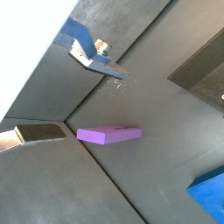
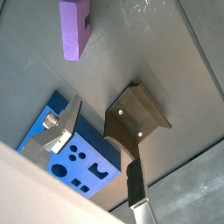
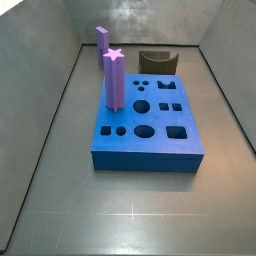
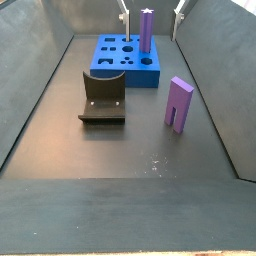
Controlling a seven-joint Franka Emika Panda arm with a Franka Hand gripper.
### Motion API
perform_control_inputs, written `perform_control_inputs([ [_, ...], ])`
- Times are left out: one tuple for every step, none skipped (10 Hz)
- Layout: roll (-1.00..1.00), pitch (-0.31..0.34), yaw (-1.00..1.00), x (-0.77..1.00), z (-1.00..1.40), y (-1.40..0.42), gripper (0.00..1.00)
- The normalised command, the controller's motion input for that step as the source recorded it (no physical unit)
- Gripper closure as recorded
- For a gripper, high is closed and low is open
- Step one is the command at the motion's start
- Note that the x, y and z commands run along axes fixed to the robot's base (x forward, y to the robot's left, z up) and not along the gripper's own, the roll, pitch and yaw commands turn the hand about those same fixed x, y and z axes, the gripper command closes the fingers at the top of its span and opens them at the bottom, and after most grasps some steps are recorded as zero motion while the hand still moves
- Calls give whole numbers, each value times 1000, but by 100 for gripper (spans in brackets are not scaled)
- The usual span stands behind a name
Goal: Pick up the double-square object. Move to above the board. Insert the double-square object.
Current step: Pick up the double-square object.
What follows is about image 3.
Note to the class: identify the blue foam insertion board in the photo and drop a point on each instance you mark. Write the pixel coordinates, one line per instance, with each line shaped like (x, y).
(155, 131)

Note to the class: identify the purple star-shaped peg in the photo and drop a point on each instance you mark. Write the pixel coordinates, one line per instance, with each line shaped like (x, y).
(114, 70)

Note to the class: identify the purple double-square peg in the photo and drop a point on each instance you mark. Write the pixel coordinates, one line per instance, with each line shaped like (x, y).
(102, 40)

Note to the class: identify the black curved stand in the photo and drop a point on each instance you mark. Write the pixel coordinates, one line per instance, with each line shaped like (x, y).
(157, 62)

